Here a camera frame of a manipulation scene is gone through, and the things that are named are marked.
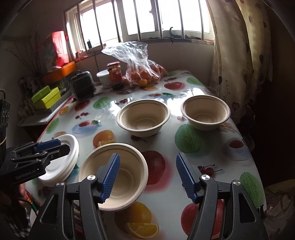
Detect large green box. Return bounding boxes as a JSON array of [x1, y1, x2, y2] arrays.
[[40, 88, 62, 109]]

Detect glass jar with red label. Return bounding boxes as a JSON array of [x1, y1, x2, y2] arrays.
[[107, 61, 122, 90]]

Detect grey side shelf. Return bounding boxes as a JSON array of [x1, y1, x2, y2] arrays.
[[17, 111, 58, 126]]

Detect person's left forearm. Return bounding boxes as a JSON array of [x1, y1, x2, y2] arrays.
[[0, 201, 35, 240]]

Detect colourful gift bag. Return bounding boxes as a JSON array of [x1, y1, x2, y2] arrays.
[[38, 31, 70, 72]]

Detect black window latch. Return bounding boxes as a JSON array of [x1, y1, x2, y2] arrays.
[[168, 26, 176, 45]]

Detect patterned curtain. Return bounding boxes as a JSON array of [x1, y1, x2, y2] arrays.
[[209, 0, 273, 107]]

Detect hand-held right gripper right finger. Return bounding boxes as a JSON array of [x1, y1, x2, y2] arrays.
[[176, 152, 269, 240]]

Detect dried branches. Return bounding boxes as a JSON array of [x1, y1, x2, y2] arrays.
[[5, 30, 44, 79]]

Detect floral patterned cloth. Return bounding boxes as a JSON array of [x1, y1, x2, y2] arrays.
[[263, 182, 295, 233]]

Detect person's left hand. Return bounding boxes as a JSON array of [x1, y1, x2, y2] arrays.
[[18, 183, 30, 205]]

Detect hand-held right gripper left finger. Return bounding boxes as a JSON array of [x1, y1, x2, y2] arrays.
[[33, 153, 121, 240]]

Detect small green box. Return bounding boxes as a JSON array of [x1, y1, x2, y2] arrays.
[[32, 86, 51, 103]]

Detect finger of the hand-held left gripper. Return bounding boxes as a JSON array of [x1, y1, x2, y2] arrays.
[[11, 143, 70, 165], [12, 138, 62, 155]]

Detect beige paper bowl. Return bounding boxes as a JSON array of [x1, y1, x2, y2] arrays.
[[78, 143, 148, 211], [116, 100, 170, 137], [181, 95, 231, 131]]

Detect white plastic tub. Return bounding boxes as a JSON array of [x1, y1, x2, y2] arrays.
[[96, 70, 110, 89]]

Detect orange tray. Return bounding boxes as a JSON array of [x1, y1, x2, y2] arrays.
[[43, 61, 76, 83]]

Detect grey corrugated tray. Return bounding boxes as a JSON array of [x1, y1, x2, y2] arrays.
[[34, 89, 74, 113]]

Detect clear plastic bag of oranges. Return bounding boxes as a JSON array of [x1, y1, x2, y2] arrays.
[[101, 42, 168, 87]]

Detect fruit print tablecloth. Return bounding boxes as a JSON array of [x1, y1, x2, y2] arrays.
[[23, 69, 268, 240]]

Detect small grey heater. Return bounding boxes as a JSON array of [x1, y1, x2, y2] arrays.
[[70, 70, 96, 101]]

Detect barred window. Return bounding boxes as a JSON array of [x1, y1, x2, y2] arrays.
[[65, 0, 216, 54]]

